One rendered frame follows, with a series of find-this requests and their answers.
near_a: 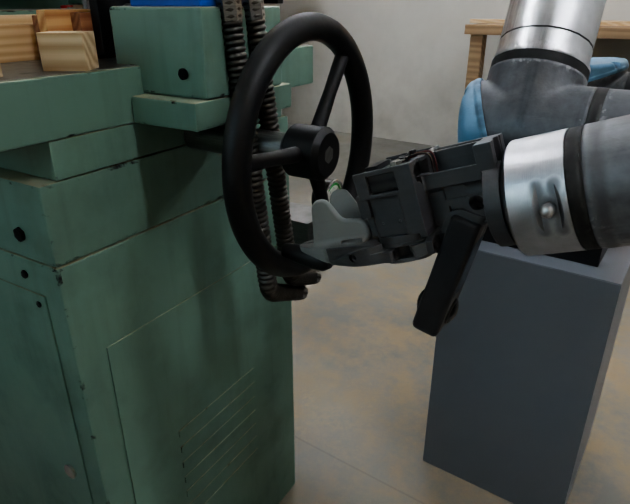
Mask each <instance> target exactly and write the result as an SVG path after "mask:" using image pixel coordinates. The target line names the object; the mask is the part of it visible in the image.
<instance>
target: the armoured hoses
mask: <svg viewBox="0 0 630 504"><path fill-rule="evenodd" d="M216 6H218V7H219V8H220V12H221V19H222V26H223V27H224V28H223V30H222V31H223V33H224V36H223V38H224V40H225V42H224V45H225V47H226V48H225V52H226V53H227V54H226V59H227V63H226V64H227V65H228V68H227V71H228V72H229V74H228V77H229V78H230V79H229V84H230V88H229V89H230V90H231V93H230V95H231V96H232V95H233V92H234V89H235V86H236V84H237V81H238V78H239V76H240V74H241V72H242V69H243V67H244V65H245V63H246V61H247V59H246V57H247V53H246V52H245V50H246V46H245V45H244V44H245V42H246V41H245V40H244V39H243V38H244V36H245V34H244V33H243V30H244V28H243V26H242V24H243V21H242V19H243V12H242V7H244V11H245V18H246V20H247V21H246V25H247V26H248V27H247V31H248V35H247V36H248V38H249V40H248V43H249V44H250V46H249V50H250V54H251V53H252V51H253V50H254V48H255V47H256V45H257V44H258V43H259V42H260V40H261V39H262V38H263V37H264V36H265V35H266V34H267V31H265V29H266V27H267V26H266V25H265V24H264V23H265V22H266V20H265V17H266V16H265V8H264V1H263V0H216ZM250 54H249V55H250ZM273 81H274V80H273V79H272V80H271V82H270V84H269V87H268V89H267V91H266V94H265V97H264V99H263V103H262V106H261V109H260V112H259V116H258V119H260V120H259V124H260V127H259V129H264V130H272V131H279V132H280V129H278V128H279V124H278V121H279V119H278V118H277V116H278V113H277V112H276V111H277V108H276V107H275V106H276V104H277V103H276V102H275V99H276V97H275V96H274V94H275V91H274V90H273V89H274V85H273V84H272V83H273ZM257 133H258V132H257V131H256V130H255V136H254V142H253V151H252V154H258V152H259V148H258V145H259V143H258V142H257V140H258V137H257V136H256V135H257ZM265 170H266V171H267V173H266V175H267V176H268V177H267V181H269V182H268V184H267V185H268V186H269V188H268V190H269V191H270V192H269V195H270V200H271V203H270V204H271V205H272V206H271V209H272V214H273V217H272V218H273V219H274V220H273V223H274V228H275V231H274V232H275V233H276V234H275V237H276V241H277V244H276V245H277V246H278V247H277V250H279V251H281V252H282V247H283V245H284V244H285V243H293V244H294V242H295V241H294V236H293V231H292V230H293V227H292V222H291V221H292V219H291V218H290V217H291V214H290V209H289V207H290V205H289V204H288V203H289V199H288V197H289V195H288V194H287V193H288V190H287V185H286V183H287V181H286V180H285V179H286V175H284V174H285V170H284V169H283V166H282V165H281V166H274V167H270V168H266V169H265ZM262 171H263V170H258V171H254V172H252V191H253V199H254V205H255V209H256V213H257V217H258V220H259V223H260V226H261V228H262V230H263V232H264V234H265V236H266V238H267V239H268V241H269V242H270V243H272V240H271V235H270V232H271V231H270V230H269V229H270V226H269V225H268V224H269V221H268V218H269V216H268V215H267V214H268V211H267V206H266V203H267V201H266V200H265V199H266V196H265V195H264V194H265V190H264V187H265V186H264V185H263V183H264V180H263V179H262V178H263V175H262ZM256 269H257V271H256V272H257V273H258V274H257V277H258V282H259V287H260V291H261V294H262V295H263V297H264V298H265V299H266V300H268V301H271V302H279V301H299V300H303V299H305V298H307V295H308V289H307V288H306V287H305V286H304V285H313V284H317V283H318V282H320V280H321V273H320V272H319V271H318V270H315V269H312V270H310V271H309V272H307V273H304V274H302V275H299V276H294V277H283V279H284V281H285V282H286V283H287V284H279V283H277V280H276V279H277V277H276V276H274V275H271V274H268V273H266V272H264V271H263V270H261V269H260V268H258V267H257V266H256Z"/></svg>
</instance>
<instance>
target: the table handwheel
mask: <svg viewBox="0 0 630 504"><path fill-rule="evenodd" d="M308 41H317V42H320V43H322V44H324V45H325V46H327V47H328V48H329V49H330V50H331V51H332V53H333V54H334V55H335V56H334V59H333V62H332V65H331V69H330V72H329V75H328V78H327V81H326V84H325V87H324V91H323V93H322V96H321V99H320V101H319V104H318V107H317V109H316V112H315V115H314V117H313V120H312V123H311V125H309V124H301V123H295V124H293V125H292V126H291V127H290V128H289V129H288V130H287V131H286V132H279V131H272V130H264V129H257V128H256V125H257V120H258V116H259V112H260V109H261V106H262V103H263V99H264V97H265V94H266V91H267V89H268V87H269V84H270V82H271V80H272V78H273V76H274V75H275V73H276V71H277V69H278V68H279V66H280V65H281V63H282V62H283V61H284V59H285V58H286V57H287V56H288V55H289V54H290V53H291V52H292V51H293V50H294V49H295V48H296V47H298V46H299V45H301V44H303V43H305V42H308ZM343 74H344V76H345V79H346V83H347V87H348V92H349V98H350V105H351V145H350V154H349V160H348V166H347V171H346V175H345V179H344V182H343V186H342V189H345V190H347V191H348V192H349V193H350V194H351V195H352V197H353V198H354V199H355V200H356V197H357V196H358V194H357V191H356V187H355V184H354V180H353V177H352V176H353V175H355V174H360V173H364V172H365V168H367V167H368V166H369V162H370V156H371V148H372V136H373V105H372V95H371V88H370V82H369V77H368V73H367V69H366V66H365V63H364V60H363V57H362V55H361V52H360V50H359V48H358V46H357V44H356V42H355V40H354V39H353V37H352V36H351V35H350V33H349V32H348V31H347V30H346V28H345V27H344V26H343V25H342V24H340V23H339V22H338V21H336V20H335V19H333V18H331V17H330V16H327V15H325V14H322V13H316V12H303V13H299V14H295V15H292V16H290V17H288V18H286V19H284V20H282V21H281V22H279V23H278V24H277V25H275V26H274V27H273V28H272V29H271V30H270V31H269V32H268V33H267V34H266V35H265V36H264V37H263V38H262V39H261V40H260V42H259V43H258V44H257V45H256V47H255V48H254V50H253V51H252V53H251V54H250V56H249V58H248V60H247V61H246V63H245V65H244V67H243V69H242V72H241V74H240V76H239V78H238V81H237V84H236V86H235V89H234V92H233V95H232V98H231V102H230V105H229V110H228V114H227V118H226V123H225V125H221V126H218V127H214V128H210V129H207V130H203V131H199V132H194V131H187V130H184V140H185V143H186V145H187V146H188V147H189V148H192V149H197V150H203V151H209V152H215V153H221V154H222V187H223V196H224V203H225V208H226V212H227V216H228V220H229V223H230V226H231V229H232V231H233V234H234V236H235V238H236V240H237V242H238V244H239V246H240V247H241V249H242V250H243V252H244V253H245V255H246V256H247V257H248V259H249V260H250V261H251V262H252V263H253V264H254V265H255V266H257V267H258V268H260V269H261V270H263V271H264V272H266V273H268V274H271V275H274V276H278V277H294V276H299V275H302V274H304V273H307V272H309V271H310V270H312V269H311V268H308V267H306V266H303V265H301V264H298V263H295V262H293V261H291V260H289V259H287V258H284V257H283V256H282V253H281V251H279V250H277V249H276V248H275V247H274V246H273V245H272V244H271V243H270V242H269V241H268V239H267V238H266V236H265V234H264V232H263V230H262V228H261V226H260V223H259V220H258V217H257V213H256V209H255V205H254V199H253V191H252V172H254V171H258V170H262V169H266V168H270V167H274V166H281V165H282V166H283V169H284V170H285V172H286V173H287V174H288V175H290V176H294V177H300V178H306V179H309V180H310V184H311V187H312V190H313V193H314V197H315V200H319V199H324V200H327V201H328V202H329V199H328V194H327V190H326V185H325V179H327V178H328V177H329V176H330V175H331V174H332V173H333V171H334V170H335V168H336V166H337V163H338V159H339V141H338V138H337V136H336V134H335V133H334V131H333V130H332V129H331V128H330V127H327V123H328V120H329V117H330V114H331V110H332V107H333V104H334V100H335V97H336V94H337V91H338V88H339V85H340V82H341V80H342V77H343ZM255 130H256V131H257V132H258V133H257V135H256V136H257V137H258V140H257V142H258V143H259V145H258V148H259V152H258V154H252V151H253V142H254V136H255Z"/></svg>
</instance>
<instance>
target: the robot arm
mask: <svg viewBox="0 0 630 504"><path fill-rule="evenodd" d="M605 4H606V0H510V3H509V7H508V11H507V14H506V18H505V22H504V26H503V30H502V33H501V37H500V41H499V45H498V49H497V52H496V54H495V55H494V56H493V59H492V61H491V67H490V70H489V73H488V77H487V80H484V79H483V78H477V79H476V80H474V81H472V82H470V83H469V84H468V86H467V87H466V89H465V94H464V96H463V97H462V100H461V104H460V110H459V117H458V143H456V144H452V145H448V146H443V147H439V145H437V146H433V147H428V148H424V149H420V150H416V149H412V150H409V152H406V153H402V154H399V155H394V156H390V157H387V158H386V160H382V161H378V162H376V163H374V164H372V165H370V166H368V167H367V168H365V172H364V173H360V174H355V175H353V176H352V177H353V180H354V184H355V187H356V191H357V194H358V196H357V197H356V200H355V199H354V198H353V197H352V195H351V194H350V193H349V192H348V191H347V190H345V189H337V190H335V191H333V192H332V194H331V196H330V202H328V201H327V200H324V199H319V200H316V201H315V202H314V203H313V205H312V209H311V211H312V223H313V235H314V239H313V240H310V241H307V242H304V243H302V244H301V245H300V249H301V251H302V252H304V253H306V254H308V255H310V256H312V257H314V258H316V259H318V260H321V261H323V262H326V263H330V264H331V265H337V266H347V267H362V266H370V265H376V264H382V263H390V264H399V263H405V262H411V261H416V260H421V259H424V258H427V257H429V256H431V255H432V254H433V253H438V254H437V257H436V260H435V262H434V265H433V268H432V270H431V273H430V276H429V278H428V281H427V284H426V287H425V289H424V290H422V292H421V293H420V294H419V296H418V299H417V311H416V314H415V316H414V319H413V322H412V323H413V326H414V327H415V328H416V329H418V330H420V331H422V332H424V333H426V334H428V335H430V336H437V335H438V333H439V332H440V331H441V329H442V328H443V326H444V325H445V324H446V325H447V324H448V323H449V322H451V321H452V320H453V319H454V318H455V316H456V315H457V313H458V309H459V299H458V298H459V295H460V293H461V290H462V288H463V285H464V283H465V281H466V278H467V276H468V273H469V271H470V268H471V266H472V263H473V261H474V259H475V256H476V254H477V251H478V249H479V246H480V244H481V241H482V239H483V237H484V234H485V232H486V229H487V227H489V229H490V232H491V234H492V236H493V238H494V240H495V241H496V243H497V244H498V245H499V246H502V247H504V246H513V245H517V247H518V249H519V250H521V251H522V252H523V253H524V254H525V255H528V256H534V255H544V254H554V253H564V252H574V251H584V250H594V249H602V248H603V249H604V248H614V247H624V246H630V72H628V71H627V69H628V68H629V64H628V60H627V59H625V58H618V57H595V58H592V54H593V50H594V46H595V42H596V39H597V35H598V31H599V27H600V23H601V19H602V15H603V11H604V8H605ZM371 193H373V194H371ZM480 196H481V197H482V198H483V199H482V198H481V197H480ZM356 201H357V202H356Z"/></svg>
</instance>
